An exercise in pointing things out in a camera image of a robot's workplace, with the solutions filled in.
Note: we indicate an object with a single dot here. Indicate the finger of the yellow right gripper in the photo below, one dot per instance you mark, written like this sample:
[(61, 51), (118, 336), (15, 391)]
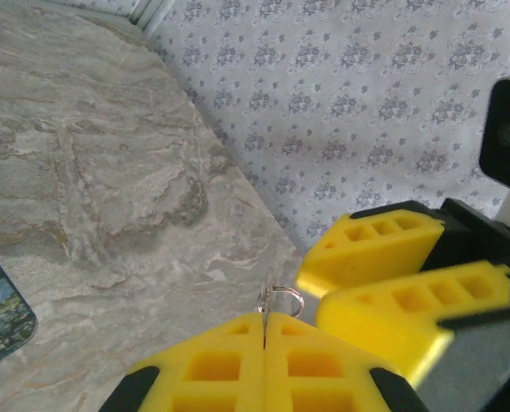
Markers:
[(392, 326), (379, 257)]

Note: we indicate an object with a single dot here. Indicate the starry night painted box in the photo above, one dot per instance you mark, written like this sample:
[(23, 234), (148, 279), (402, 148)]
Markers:
[(1, 313)]

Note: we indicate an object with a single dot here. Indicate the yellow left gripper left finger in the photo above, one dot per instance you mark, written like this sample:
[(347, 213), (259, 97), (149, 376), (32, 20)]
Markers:
[(212, 369)]

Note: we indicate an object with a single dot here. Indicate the aluminium frame post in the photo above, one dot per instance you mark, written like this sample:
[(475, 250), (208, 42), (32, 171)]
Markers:
[(145, 17)]

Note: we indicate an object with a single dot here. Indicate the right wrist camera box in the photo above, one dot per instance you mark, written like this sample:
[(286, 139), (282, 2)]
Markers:
[(506, 137)]

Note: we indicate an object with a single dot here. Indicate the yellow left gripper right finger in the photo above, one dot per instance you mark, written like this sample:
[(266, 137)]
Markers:
[(319, 369)]

